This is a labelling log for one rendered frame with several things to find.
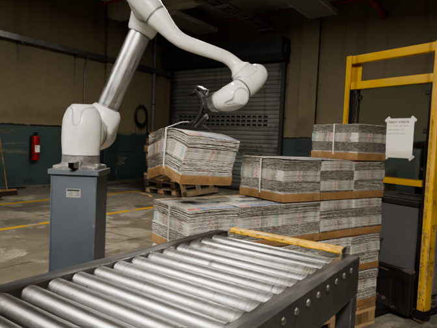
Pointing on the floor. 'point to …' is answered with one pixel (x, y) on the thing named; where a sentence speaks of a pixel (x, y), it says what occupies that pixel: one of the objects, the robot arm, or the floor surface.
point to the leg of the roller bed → (346, 315)
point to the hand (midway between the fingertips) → (190, 108)
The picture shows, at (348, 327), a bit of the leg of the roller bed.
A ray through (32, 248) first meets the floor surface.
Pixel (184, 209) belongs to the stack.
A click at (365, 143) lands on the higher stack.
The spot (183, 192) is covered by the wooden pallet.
